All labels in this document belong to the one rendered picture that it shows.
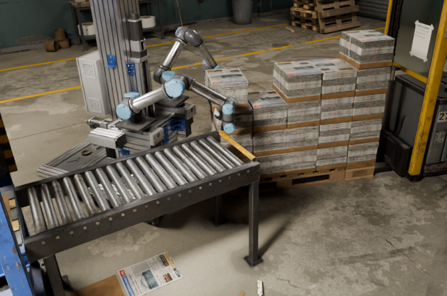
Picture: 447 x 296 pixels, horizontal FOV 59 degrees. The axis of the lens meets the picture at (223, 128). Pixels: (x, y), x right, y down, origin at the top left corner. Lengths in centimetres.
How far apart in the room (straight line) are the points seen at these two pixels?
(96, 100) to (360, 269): 235
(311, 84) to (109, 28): 160
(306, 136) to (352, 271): 113
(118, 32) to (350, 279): 234
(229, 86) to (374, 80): 122
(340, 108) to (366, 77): 33
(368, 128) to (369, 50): 71
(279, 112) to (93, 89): 150
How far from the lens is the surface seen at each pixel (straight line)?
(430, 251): 330
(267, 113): 322
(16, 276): 200
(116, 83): 324
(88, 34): 880
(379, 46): 342
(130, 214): 220
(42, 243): 216
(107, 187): 238
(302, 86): 323
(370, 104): 357
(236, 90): 305
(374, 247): 320
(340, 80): 335
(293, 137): 338
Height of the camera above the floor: 208
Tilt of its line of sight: 26 degrees down
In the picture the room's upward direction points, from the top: 2 degrees counter-clockwise
